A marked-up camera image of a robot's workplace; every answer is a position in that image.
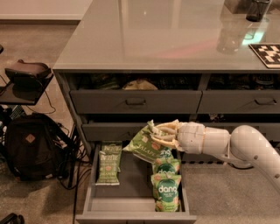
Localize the top right drawer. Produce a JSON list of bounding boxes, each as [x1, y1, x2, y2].
[[197, 90, 280, 114]]

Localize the middle green dang chip bag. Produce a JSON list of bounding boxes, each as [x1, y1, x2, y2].
[[152, 157, 180, 174]]

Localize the checkered marker board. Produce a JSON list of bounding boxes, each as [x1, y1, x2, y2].
[[248, 43, 280, 69]]

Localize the black object bottom left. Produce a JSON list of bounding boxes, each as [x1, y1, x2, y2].
[[0, 213, 25, 224]]

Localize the middle left drawer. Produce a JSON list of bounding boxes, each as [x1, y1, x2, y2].
[[81, 122, 146, 141]]

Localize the dark side table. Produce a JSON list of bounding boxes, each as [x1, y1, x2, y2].
[[0, 74, 53, 105]]

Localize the top left drawer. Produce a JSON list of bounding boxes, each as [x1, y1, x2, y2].
[[70, 89, 201, 114]]

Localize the yellow snack bag in drawer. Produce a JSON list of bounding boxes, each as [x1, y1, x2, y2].
[[122, 80, 158, 90]]

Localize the black mesh cup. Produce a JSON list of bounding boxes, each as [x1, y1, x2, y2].
[[246, 0, 270, 22]]

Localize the back green dang chip bag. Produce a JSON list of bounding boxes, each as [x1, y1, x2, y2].
[[158, 148, 173, 159]]

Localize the black backpack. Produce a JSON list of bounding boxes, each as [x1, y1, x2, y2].
[[4, 113, 74, 181]]

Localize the green dang chip bag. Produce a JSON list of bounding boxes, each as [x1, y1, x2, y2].
[[158, 148, 173, 159], [150, 173, 181, 212], [152, 157, 180, 174]]

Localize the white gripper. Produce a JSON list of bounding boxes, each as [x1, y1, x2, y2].
[[151, 120, 205, 154]]

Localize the grey counter cabinet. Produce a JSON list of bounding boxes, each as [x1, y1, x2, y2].
[[54, 0, 280, 224]]

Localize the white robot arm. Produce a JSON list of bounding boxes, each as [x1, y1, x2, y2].
[[149, 120, 280, 192]]

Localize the open bottom left drawer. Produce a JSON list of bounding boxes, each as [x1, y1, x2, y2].
[[76, 143, 196, 224]]

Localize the front green dang chip bag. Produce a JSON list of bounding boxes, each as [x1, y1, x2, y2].
[[150, 173, 181, 212]]

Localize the green jalapeno chip bag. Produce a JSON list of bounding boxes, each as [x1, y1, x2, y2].
[[96, 151, 121, 186], [101, 141, 123, 154], [123, 121, 168, 163]]

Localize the black floor cables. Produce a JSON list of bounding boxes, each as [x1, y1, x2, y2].
[[56, 122, 95, 224]]

